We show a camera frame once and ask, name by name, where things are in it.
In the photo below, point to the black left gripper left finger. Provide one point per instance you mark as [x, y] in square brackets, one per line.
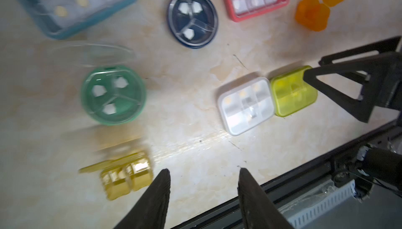
[150, 211]

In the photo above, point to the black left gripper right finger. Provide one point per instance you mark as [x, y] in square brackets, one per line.
[257, 211]

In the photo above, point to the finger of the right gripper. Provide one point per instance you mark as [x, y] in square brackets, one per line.
[380, 77]
[376, 48]

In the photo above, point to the yellow small pillbox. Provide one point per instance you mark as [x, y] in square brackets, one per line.
[121, 176]

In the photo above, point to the lime green square pillbox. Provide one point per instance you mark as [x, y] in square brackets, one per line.
[291, 93]

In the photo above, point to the white square pillbox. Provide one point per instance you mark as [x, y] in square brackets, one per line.
[246, 106]

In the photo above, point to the orange small pillbox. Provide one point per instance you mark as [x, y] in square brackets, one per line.
[314, 14]

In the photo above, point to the green round pillbox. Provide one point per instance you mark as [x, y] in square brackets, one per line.
[112, 93]

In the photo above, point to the navy round pillbox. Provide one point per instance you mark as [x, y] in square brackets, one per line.
[193, 23]

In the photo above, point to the white cable duct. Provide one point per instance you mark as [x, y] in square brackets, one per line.
[316, 202]

